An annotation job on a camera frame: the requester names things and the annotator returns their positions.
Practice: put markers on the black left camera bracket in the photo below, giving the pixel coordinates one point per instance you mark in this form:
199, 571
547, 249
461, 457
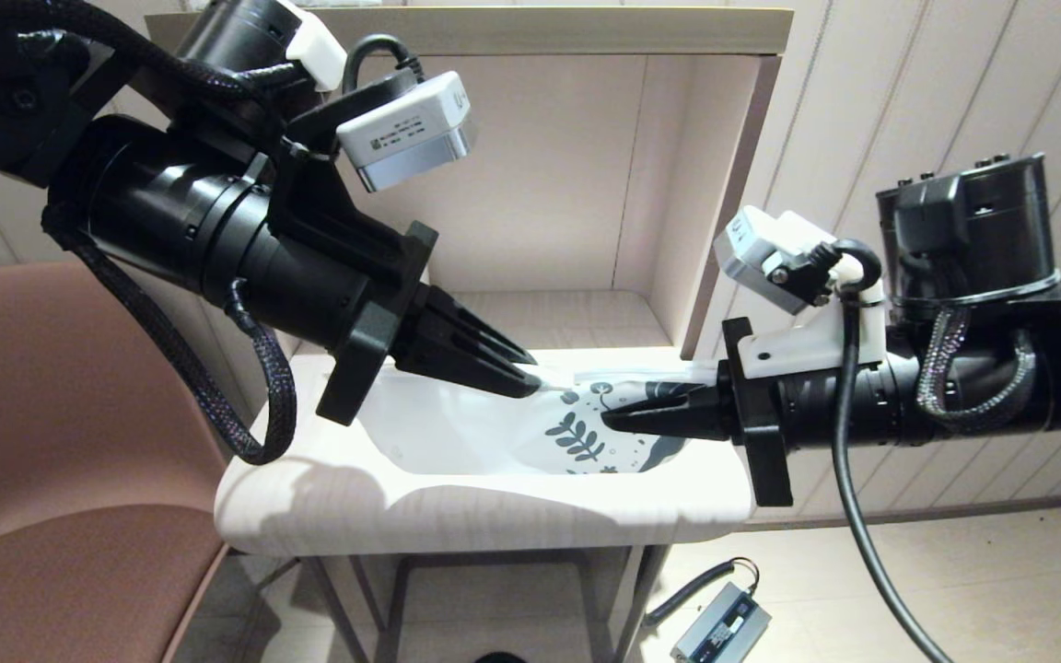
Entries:
319, 184

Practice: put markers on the light wooden desk with hutch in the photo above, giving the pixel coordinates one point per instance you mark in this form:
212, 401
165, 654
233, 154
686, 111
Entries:
540, 184

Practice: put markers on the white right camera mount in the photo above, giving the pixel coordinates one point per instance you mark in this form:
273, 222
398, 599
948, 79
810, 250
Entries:
816, 345

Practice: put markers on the black rounded robot part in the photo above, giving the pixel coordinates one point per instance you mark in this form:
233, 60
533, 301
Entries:
498, 658

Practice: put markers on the white floral zipper pouch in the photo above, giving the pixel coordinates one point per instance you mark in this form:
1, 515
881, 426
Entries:
457, 433

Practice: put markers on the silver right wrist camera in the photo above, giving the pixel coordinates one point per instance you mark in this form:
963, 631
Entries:
761, 253

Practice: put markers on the grey power adapter box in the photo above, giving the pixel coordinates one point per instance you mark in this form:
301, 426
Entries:
719, 631

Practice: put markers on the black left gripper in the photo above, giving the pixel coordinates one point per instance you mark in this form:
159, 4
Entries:
309, 285

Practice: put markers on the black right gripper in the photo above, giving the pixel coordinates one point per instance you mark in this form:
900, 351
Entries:
825, 405

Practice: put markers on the brown pink chair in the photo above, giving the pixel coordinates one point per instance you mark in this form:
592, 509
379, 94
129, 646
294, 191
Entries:
61, 414

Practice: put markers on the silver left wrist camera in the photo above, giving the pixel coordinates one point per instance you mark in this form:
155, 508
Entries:
411, 129

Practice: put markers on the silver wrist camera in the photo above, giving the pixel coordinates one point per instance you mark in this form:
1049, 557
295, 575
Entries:
761, 253
411, 129

